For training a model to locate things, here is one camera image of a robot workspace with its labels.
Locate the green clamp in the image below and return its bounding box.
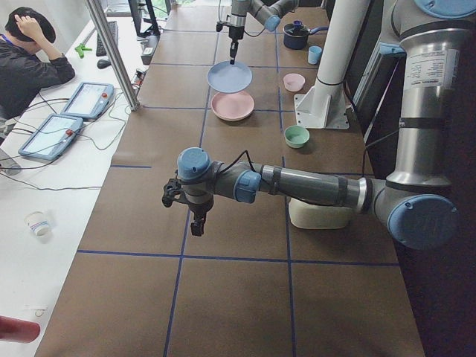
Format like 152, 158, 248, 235
74, 43, 92, 59

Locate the aluminium frame post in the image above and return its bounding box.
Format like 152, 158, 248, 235
85, 0, 140, 112

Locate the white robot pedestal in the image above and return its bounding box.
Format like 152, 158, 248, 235
295, 1, 359, 130

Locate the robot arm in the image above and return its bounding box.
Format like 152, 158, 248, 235
223, 0, 299, 65
164, 1, 475, 250

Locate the near teach pendant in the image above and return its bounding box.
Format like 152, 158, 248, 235
18, 114, 83, 161

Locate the dark blue saucepan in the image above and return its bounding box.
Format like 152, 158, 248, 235
283, 20, 329, 50

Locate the far teach pendant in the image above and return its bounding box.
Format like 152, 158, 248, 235
61, 82, 115, 121

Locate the light blue cup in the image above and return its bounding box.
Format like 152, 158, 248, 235
307, 45, 323, 65

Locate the light blue plate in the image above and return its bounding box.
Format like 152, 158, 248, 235
207, 61, 253, 94

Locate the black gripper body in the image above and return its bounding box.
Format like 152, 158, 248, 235
187, 195, 213, 223
228, 26, 244, 52

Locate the black computer mouse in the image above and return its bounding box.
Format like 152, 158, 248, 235
97, 59, 111, 69

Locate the green bowl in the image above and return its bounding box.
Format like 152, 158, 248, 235
284, 125, 310, 149

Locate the orange black electronics board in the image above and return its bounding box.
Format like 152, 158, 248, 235
132, 69, 146, 86

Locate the black keyboard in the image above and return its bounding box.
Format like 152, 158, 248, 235
95, 20, 119, 58

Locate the red cylinder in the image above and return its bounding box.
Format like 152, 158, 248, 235
0, 316, 40, 344

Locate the pink plate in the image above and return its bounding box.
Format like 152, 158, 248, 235
210, 91, 254, 121

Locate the pink bowl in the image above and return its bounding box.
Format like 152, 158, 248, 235
283, 73, 306, 92

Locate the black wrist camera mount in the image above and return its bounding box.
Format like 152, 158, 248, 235
216, 20, 231, 32

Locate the person in black jacket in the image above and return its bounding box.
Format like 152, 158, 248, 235
1, 7, 76, 122

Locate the teach pendant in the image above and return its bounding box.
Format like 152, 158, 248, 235
61, 82, 115, 121
18, 114, 83, 161

